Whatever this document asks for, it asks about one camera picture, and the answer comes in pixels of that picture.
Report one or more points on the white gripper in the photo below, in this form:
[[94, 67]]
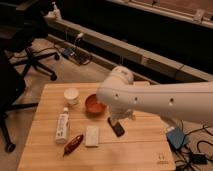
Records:
[[117, 113]]

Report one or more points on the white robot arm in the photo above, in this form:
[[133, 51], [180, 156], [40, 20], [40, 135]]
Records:
[[191, 102]]

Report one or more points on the red wooden bowl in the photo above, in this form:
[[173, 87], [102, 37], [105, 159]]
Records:
[[93, 106]]

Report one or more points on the white rectangular sponge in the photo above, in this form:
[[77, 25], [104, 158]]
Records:
[[92, 136]]

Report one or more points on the brown chip bag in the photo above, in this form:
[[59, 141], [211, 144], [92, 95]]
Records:
[[73, 144]]

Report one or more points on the white paper cup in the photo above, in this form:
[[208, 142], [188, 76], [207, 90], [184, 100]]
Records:
[[71, 95]]

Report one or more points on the blue box on floor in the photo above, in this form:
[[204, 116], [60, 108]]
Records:
[[176, 138]]

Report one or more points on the white plastic bottle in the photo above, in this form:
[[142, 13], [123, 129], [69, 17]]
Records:
[[62, 129]]

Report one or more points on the blue power strip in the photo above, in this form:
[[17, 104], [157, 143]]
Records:
[[67, 52]]

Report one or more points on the black chair at left edge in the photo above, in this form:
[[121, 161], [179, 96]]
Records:
[[12, 85]]

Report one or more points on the white spray bottle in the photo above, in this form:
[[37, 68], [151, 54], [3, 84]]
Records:
[[55, 13]]

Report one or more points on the black office chair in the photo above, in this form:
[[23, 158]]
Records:
[[21, 22]]

